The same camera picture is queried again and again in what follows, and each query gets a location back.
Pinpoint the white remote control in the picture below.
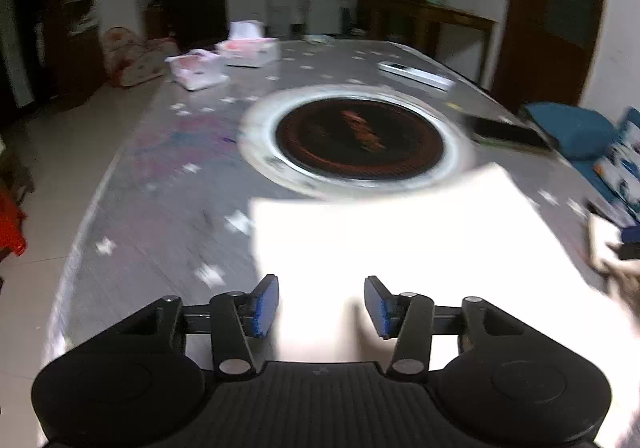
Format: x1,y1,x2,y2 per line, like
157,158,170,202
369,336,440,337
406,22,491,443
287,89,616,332
377,59,456,90

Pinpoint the stack of printed magazines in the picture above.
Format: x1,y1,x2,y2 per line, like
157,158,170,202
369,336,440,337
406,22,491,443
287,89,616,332
592,108,640,229

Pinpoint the dark storage shelf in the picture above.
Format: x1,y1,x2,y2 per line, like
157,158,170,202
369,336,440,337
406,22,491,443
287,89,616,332
54,0,103,105

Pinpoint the floral fabric bag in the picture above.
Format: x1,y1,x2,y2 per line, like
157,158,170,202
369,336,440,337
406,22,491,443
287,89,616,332
102,27,181,88

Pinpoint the blue cushion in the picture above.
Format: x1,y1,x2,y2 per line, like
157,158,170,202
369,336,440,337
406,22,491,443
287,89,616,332
520,102,617,160

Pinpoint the brown glazed door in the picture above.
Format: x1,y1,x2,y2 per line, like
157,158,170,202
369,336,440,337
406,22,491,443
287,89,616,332
492,0,609,115

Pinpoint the white plastic packet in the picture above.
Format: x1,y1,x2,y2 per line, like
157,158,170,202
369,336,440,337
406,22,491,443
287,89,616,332
165,49,229,90

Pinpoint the round built-in induction cooker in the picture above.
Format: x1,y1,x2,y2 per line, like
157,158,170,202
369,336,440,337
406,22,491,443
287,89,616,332
237,84,476,201

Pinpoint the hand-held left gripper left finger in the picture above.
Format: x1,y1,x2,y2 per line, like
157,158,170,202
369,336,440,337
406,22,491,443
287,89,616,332
117,274,280,377

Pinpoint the white cloth garment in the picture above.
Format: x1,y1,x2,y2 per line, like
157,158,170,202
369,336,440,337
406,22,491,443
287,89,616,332
248,162,640,448

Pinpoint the pink tissue box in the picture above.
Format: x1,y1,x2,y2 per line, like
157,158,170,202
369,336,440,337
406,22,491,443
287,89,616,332
215,21,281,68

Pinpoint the black phone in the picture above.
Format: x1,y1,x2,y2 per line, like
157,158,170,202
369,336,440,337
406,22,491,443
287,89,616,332
462,114,554,152

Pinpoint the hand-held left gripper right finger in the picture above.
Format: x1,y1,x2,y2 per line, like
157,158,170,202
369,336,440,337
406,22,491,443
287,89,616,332
364,275,526,377

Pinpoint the wooden side desk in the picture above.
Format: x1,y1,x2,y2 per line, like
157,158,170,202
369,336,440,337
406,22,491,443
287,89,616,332
385,0,499,85

